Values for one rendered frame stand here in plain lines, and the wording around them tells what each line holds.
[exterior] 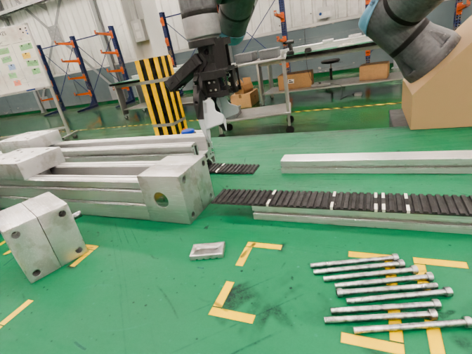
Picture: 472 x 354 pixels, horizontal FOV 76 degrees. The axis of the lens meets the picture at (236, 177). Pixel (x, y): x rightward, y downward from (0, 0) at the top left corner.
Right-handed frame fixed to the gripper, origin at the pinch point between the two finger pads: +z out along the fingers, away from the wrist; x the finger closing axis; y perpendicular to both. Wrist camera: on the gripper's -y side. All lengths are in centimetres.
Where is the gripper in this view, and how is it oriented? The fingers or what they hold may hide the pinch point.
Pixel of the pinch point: (214, 132)
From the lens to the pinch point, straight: 72.9
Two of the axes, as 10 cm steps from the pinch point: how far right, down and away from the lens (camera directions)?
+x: 3.8, -4.2, 8.2
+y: 9.1, 0.1, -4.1
